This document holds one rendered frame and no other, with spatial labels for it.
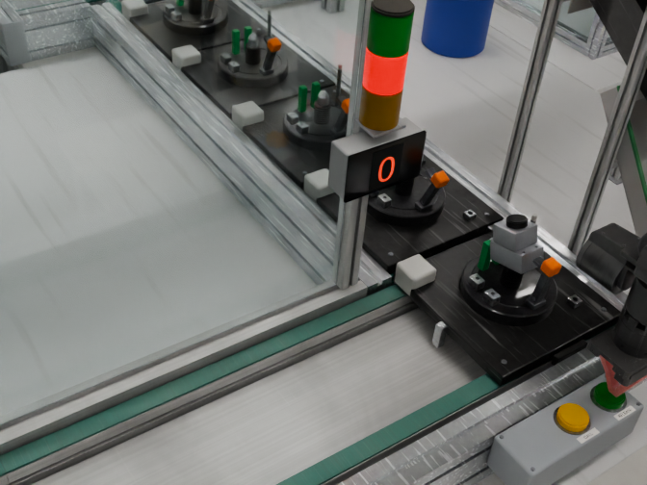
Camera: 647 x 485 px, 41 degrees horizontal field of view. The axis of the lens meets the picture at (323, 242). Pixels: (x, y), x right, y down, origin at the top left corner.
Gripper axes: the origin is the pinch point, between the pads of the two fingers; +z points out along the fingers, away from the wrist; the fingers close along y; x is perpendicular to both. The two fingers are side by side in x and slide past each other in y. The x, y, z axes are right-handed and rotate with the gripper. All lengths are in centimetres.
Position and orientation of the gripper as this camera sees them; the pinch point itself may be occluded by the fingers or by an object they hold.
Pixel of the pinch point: (615, 389)
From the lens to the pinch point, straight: 121.4
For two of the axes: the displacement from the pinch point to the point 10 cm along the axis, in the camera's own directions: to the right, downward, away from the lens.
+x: 5.6, 5.6, -6.1
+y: -8.2, 3.3, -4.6
